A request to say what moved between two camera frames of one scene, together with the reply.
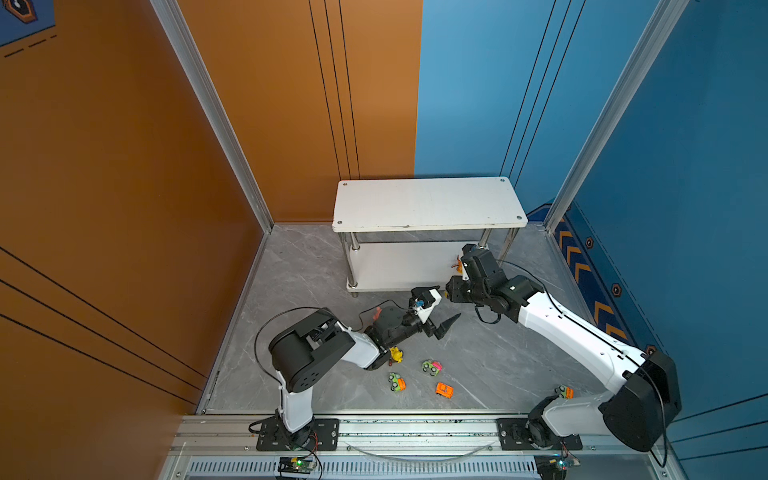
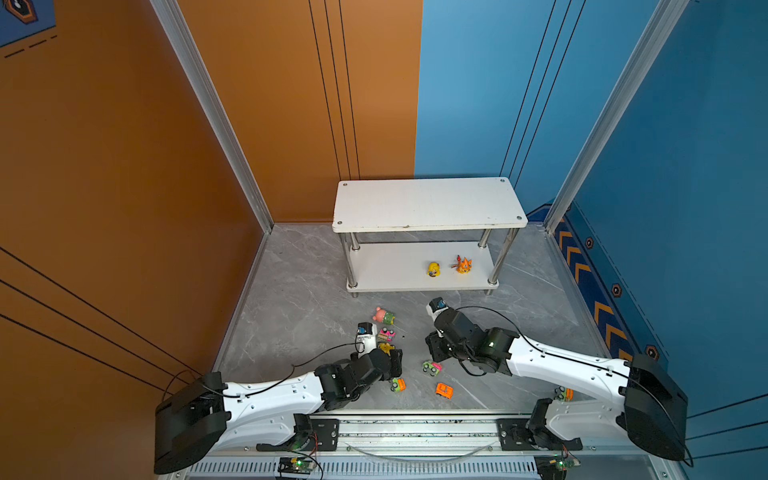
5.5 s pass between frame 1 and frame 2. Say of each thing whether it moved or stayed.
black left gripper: moved
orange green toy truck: stayed
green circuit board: stayed
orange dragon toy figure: stayed
